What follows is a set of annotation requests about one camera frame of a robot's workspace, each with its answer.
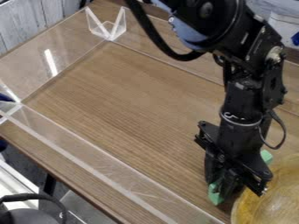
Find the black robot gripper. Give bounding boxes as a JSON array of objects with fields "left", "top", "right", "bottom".
[{"left": 193, "top": 119, "right": 273, "bottom": 203}]

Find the green rectangular block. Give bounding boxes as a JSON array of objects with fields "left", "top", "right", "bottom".
[{"left": 208, "top": 150, "right": 273, "bottom": 206}]

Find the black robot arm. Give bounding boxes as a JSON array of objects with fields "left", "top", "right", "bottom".
[{"left": 125, "top": 0, "right": 287, "bottom": 205}]

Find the brown wooden bowl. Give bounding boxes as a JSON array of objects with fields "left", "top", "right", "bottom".
[{"left": 231, "top": 153, "right": 299, "bottom": 224}]

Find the grey metal plate with screw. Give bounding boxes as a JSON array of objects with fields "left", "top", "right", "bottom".
[{"left": 53, "top": 190, "right": 117, "bottom": 224}]

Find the black table leg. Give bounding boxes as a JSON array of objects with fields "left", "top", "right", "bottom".
[{"left": 43, "top": 174, "right": 57, "bottom": 196}]

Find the white cylindrical container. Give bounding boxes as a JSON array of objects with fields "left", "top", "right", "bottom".
[{"left": 268, "top": 12, "right": 299, "bottom": 50}]

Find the blue object at left edge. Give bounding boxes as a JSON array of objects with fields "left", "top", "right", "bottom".
[{"left": 0, "top": 93, "right": 15, "bottom": 102}]

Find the clear acrylic front wall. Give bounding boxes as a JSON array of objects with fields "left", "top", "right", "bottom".
[{"left": 0, "top": 83, "right": 223, "bottom": 224}]

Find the black cable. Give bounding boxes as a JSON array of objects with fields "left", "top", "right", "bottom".
[{"left": 0, "top": 192, "right": 69, "bottom": 224}]

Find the clear acrylic corner bracket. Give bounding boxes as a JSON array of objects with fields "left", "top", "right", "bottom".
[{"left": 84, "top": 7, "right": 127, "bottom": 41}]

